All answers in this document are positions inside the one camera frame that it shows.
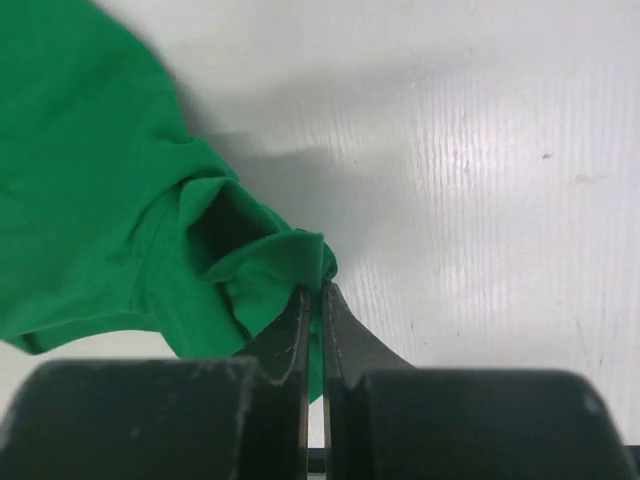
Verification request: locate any green t shirt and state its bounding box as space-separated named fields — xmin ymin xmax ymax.
xmin=0 ymin=0 xmax=340 ymax=406

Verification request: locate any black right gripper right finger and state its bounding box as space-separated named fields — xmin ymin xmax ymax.
xmin=322 ymin=283 xmax=639 ymax=479

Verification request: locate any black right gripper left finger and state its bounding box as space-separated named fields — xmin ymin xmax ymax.
xmin=1 ymin=288 xmax=311 ymax=479

